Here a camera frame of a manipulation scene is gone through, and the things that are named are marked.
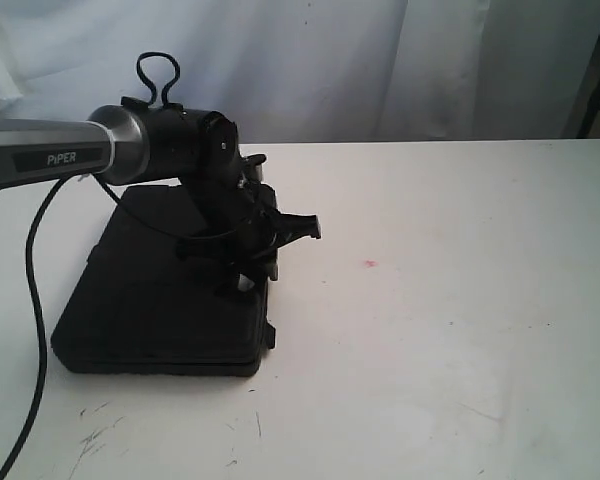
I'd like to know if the left silver black robot arm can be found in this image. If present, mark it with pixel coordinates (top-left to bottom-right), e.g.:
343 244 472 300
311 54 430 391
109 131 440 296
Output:
0 98 321 279

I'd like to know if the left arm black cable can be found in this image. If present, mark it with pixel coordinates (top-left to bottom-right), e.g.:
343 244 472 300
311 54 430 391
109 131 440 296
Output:
0 51 184 480

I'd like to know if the black plastic tool case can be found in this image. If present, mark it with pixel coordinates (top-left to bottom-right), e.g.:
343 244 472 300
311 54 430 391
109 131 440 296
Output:
50 185 276 376

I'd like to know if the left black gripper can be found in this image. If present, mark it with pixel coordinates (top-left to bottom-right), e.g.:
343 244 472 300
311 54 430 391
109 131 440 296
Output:
175 179 321 295

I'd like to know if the white backdrop curtain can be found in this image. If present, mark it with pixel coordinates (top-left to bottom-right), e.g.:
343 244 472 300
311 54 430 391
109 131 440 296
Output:
0 1 600 143

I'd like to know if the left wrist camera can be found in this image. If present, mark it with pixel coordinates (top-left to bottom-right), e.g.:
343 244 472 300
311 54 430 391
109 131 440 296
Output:
241 153 267 183

